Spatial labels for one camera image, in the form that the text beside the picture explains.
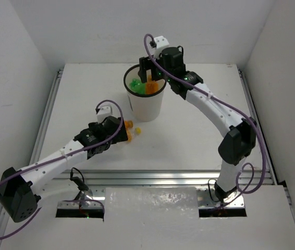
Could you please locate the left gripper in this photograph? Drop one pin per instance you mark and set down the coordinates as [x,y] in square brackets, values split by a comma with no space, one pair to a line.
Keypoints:
[123,130]

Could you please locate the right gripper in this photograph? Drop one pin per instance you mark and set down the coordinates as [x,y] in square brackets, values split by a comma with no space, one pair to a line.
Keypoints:
[146,63]

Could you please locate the green plastic bottle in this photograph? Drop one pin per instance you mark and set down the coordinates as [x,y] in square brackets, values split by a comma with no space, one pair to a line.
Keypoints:
[137,86]

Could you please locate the orange juice bottle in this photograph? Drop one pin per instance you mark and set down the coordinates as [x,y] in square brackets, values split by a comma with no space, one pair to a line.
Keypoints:
[151,86]
[128,124]

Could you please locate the clear bottle yellow cap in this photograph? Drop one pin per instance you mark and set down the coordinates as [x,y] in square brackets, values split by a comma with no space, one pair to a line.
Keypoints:
[133,133]

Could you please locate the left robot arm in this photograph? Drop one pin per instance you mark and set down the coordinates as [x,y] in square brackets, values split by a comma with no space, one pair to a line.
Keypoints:
[21,192]

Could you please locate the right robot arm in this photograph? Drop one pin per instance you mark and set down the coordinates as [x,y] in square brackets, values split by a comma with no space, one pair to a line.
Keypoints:
[238,135]

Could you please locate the white bin with black rim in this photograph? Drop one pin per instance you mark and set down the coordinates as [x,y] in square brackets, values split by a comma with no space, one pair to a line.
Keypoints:
[145,107]

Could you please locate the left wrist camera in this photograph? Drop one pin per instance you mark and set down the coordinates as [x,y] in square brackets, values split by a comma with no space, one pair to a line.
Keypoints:
[103,112]

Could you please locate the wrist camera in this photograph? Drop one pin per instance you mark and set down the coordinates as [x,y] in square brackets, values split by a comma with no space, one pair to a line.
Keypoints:
[158,44]
[103,112]

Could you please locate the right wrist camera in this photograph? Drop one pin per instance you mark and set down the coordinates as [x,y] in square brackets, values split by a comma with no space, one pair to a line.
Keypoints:
[158,44]

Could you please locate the aluminium front rail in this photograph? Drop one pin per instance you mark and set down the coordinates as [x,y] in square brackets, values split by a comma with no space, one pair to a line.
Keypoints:
[149,177]

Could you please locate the left aluminium side rail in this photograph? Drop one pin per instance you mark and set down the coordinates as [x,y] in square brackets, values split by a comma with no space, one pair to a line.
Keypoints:
[46,117]

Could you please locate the aluminium side rail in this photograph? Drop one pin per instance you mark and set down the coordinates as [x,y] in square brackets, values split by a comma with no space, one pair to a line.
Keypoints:
[254,114]
[46,117]

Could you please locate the right aluminium side rail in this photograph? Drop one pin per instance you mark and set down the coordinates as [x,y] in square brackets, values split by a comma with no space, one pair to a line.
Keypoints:
[254,114]

